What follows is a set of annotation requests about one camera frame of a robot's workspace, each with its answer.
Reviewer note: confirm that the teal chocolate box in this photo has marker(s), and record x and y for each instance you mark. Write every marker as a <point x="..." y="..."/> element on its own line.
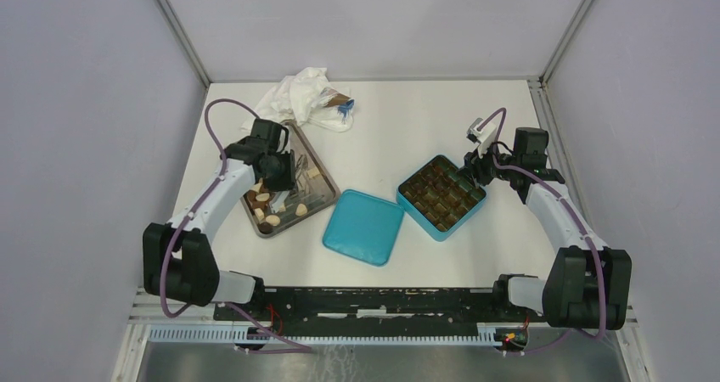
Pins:
<point x="439" y="199"/>

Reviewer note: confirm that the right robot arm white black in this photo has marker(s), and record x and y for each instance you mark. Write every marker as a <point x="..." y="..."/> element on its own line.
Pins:
<point x="588" y="284"/>

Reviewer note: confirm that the white chocolate square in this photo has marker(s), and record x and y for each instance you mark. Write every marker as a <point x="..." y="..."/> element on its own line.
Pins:
<point x="313" y="173"/>

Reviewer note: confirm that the brown blue wrapper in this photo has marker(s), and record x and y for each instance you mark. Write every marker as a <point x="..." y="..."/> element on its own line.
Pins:
<point x="331" y="98"/>

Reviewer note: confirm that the stainless steel tray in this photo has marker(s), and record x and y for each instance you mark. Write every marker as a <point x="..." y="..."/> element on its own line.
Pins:
<point x="317" y="194"/>

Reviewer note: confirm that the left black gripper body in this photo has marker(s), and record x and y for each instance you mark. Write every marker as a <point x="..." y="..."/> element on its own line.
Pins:
<point x="282" y="174"/>

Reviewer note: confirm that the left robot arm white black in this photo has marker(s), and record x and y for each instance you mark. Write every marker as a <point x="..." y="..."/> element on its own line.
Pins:
<point x="178" y="262"/>

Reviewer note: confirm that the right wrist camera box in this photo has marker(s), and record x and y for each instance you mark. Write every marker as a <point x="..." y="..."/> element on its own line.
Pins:
<point x="482" y="133"/>

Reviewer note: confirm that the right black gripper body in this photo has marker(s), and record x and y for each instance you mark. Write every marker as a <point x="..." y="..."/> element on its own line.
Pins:
<point x="491" y="168"/>

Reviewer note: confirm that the white crumpled cloth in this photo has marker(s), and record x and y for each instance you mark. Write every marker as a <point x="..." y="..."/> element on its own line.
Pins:
<point x="297" y="98"/>

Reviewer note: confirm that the teal box lid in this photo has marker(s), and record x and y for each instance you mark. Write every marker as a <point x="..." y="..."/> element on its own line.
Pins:
<point x="363" y="227"/>

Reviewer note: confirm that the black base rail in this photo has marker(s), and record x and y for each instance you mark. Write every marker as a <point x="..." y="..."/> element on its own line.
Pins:
<point x="382" y="312"/>

